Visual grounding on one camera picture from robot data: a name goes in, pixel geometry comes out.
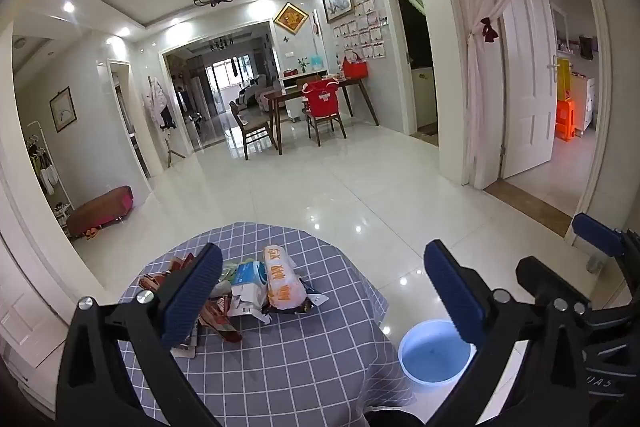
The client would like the white lace curtain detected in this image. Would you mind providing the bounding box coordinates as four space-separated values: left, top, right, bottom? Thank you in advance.
442 0 538 185

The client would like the blue white packet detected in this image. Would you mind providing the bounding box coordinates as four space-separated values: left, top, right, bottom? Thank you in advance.
231 261 268 303

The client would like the grey checked tablecloth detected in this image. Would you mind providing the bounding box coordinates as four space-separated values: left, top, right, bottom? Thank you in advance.
117 222 406 427

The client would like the dark clothing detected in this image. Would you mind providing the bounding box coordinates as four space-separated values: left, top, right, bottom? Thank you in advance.
362 408 431 427

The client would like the brown upholstered bench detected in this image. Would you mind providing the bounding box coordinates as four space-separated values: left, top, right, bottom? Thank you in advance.
66 186 135 238

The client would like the diamond framed gold picture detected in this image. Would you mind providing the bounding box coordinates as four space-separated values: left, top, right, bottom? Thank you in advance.
273 2 308 38

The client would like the wooden dining chair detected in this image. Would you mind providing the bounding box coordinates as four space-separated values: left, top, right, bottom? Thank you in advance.
229 101 281 160

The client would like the group of wall certificates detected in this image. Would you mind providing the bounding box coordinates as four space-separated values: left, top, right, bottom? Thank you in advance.
332 0 390 60

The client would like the red paper bag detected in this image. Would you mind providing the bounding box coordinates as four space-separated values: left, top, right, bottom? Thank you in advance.
137 252 201 303

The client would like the framed wall painting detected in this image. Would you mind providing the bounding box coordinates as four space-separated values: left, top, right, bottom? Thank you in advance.
321 0 355 24

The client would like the red shirt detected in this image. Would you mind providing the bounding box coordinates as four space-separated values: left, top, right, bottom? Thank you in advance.
303 79 341 115

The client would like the printed magazine page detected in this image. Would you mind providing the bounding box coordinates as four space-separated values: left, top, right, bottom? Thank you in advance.
170 332 201 359

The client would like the white appliance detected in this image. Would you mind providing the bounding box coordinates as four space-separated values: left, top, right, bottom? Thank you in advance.
411 66 437 130

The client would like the wooden coat stand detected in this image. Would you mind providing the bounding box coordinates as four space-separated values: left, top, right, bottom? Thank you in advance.
145 77 186 168

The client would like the white panel door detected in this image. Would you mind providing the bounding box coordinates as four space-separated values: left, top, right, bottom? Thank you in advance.
500 0 558 180

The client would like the orange white snack packet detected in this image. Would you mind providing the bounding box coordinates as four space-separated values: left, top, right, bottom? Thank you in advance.
263 245 306 313

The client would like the orange plastic stool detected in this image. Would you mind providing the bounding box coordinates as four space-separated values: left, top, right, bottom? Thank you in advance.
555 99 577 142

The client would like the white sideboard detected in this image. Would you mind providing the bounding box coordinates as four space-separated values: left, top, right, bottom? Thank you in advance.
277 69 331 118

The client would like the white coat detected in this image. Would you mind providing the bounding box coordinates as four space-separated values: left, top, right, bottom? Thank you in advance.
145 78 168 118

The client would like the white clothes rack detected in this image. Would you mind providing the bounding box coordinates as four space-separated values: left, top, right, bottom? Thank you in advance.
26 121 76 238

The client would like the wooden chair with shirt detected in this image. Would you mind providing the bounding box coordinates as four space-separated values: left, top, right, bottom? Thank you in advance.
303 79 347 146

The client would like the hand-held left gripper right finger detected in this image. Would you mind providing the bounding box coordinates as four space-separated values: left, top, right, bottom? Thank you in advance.
424 241 601 427

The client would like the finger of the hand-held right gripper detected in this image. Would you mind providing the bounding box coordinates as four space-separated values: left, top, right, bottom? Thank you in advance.
571 213 640 268
516 257 593 313

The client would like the wooden dining table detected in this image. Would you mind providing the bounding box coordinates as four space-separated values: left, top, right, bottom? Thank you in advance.
262 77 380 155

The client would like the blue plastic bucket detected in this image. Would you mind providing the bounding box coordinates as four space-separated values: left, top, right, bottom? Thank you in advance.
398 319 477 384

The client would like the grey massage chair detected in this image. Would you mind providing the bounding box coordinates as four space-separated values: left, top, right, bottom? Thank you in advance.
237 79 268 108

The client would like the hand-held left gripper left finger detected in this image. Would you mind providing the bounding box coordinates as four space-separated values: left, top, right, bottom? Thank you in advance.
57 243 224 427

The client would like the small framed wall picture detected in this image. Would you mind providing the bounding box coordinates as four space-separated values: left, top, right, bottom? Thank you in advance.
49 87 77 134

